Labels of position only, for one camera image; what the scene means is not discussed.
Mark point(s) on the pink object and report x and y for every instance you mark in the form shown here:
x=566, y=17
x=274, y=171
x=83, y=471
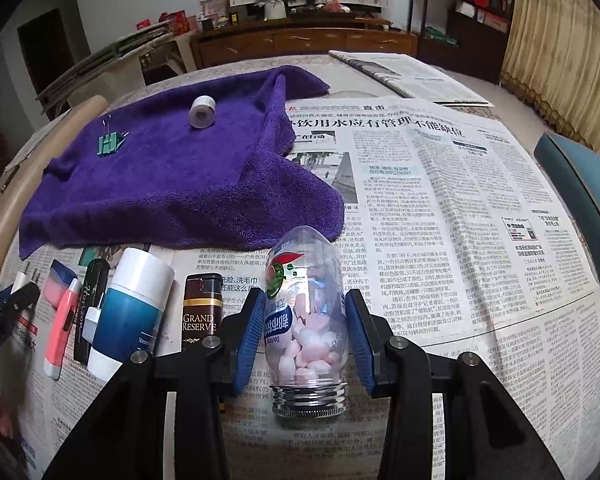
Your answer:
x=336, y=6

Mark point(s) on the brown rectangular tin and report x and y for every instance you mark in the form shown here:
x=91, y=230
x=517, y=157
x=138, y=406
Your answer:
x=200, y=310

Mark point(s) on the white charger plug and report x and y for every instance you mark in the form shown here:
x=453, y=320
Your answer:
x=20, y=280

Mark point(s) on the white box base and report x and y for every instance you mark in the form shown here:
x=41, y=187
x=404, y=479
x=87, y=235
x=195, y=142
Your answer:
x=125, y=75

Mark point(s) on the white jar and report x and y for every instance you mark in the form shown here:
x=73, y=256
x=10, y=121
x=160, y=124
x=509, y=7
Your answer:
x=274, y=11

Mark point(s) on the white tape roll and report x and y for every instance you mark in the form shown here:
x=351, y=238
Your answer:
x=201, y=115

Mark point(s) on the beige curtain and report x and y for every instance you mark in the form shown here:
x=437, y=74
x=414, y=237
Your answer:
x=555, y=60

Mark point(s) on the purple towel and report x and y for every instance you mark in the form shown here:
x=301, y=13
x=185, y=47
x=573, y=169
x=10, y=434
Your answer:
x=180, y=185

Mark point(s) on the green binder clip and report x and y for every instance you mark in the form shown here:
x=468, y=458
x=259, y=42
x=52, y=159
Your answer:
x=109, y=144

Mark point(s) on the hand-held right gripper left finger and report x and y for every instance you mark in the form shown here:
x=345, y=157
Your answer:
x=250, y=340

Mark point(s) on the stack of flat boards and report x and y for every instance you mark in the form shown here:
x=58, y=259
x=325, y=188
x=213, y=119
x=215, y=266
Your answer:
x=100, y=55

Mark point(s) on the newspaper sheet with small print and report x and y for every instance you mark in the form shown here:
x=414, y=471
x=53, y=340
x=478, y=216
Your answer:
x=480, y=385

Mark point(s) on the red gift box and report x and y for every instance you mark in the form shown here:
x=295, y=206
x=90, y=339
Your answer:
x=175, y=22

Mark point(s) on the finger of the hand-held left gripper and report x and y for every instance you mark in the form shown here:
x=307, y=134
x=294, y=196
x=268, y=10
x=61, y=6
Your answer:
x=15, y=296

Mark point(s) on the newspaper sheet with large headline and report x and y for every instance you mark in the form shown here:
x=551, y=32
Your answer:
x=455, y=210

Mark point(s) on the pink eraser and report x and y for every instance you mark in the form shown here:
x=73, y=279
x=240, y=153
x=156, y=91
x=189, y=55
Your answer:
x=55, y=280

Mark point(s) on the clear plastic candy bottle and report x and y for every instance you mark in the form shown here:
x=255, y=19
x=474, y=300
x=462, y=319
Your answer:
x=305, y=340

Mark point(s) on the dark wooden shelf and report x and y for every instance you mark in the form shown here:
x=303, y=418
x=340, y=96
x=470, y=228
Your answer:
x=470, y=35

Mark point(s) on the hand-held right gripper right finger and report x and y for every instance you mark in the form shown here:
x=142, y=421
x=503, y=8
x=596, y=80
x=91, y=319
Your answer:
x=360, y=340

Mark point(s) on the small white blue bottle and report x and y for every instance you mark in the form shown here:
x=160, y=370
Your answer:
x=92, y=322

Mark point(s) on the black slim box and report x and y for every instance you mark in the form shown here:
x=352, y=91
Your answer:
x=94, y=280

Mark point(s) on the pink correction pen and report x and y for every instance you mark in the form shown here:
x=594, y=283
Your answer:
x=60, y=330

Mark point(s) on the folded newspaper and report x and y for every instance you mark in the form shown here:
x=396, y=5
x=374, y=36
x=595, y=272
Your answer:
x=420, y=80

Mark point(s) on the blue and white bottle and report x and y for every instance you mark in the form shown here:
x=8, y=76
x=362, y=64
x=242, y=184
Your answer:
x=130, y=310

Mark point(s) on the blue chair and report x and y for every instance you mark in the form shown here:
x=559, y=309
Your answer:
x=580, y=200

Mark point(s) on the wooden cabinet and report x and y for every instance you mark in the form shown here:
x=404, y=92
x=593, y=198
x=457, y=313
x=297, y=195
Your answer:
x=300, y=40

